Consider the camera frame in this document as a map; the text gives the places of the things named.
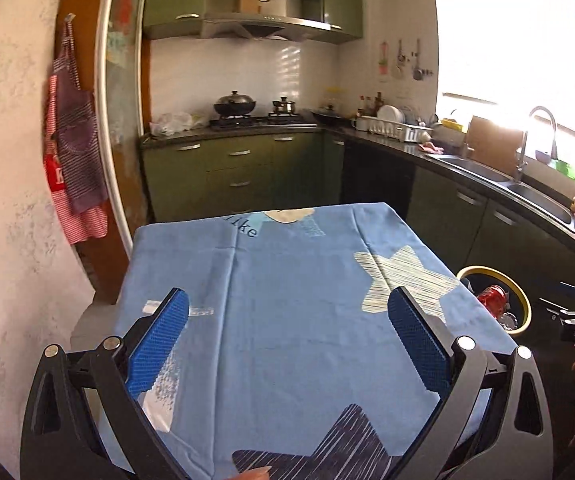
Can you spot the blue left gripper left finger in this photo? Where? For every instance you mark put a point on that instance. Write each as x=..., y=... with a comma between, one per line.
x=161, y=331

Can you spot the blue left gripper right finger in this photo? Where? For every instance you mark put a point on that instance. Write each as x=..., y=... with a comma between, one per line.
x=421, y=338

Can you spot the red snack wrapper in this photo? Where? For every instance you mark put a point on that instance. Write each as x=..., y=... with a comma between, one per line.
x=495, y=299

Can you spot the chrome kitchen faucet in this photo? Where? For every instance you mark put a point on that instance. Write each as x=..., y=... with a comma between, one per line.
x=539, y=137

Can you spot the dark bin with yellow rim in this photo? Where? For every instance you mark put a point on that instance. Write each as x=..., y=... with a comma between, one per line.
x=518, y=318

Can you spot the blue star tablecloth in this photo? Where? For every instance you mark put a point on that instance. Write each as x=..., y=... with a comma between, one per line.
x=288, y=358

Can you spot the steel double sink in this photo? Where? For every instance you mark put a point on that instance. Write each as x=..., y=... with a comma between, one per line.
x=540, y=201

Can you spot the striped hanging apron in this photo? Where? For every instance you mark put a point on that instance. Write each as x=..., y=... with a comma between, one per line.
x=72, y=158

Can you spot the wooden cutting board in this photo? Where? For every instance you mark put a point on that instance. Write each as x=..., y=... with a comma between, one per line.
x=494, y=146

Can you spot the black wok with lid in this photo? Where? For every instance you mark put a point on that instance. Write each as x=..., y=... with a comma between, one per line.
x=235, y=105

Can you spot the small steel pot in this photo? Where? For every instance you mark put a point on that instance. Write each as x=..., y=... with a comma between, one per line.
x=284, y=106

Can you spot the white dish rack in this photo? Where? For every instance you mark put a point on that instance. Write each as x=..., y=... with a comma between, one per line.
x=390, y=122

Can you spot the steel range hood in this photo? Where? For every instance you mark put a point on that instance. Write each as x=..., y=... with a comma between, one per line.
x=259, y=26

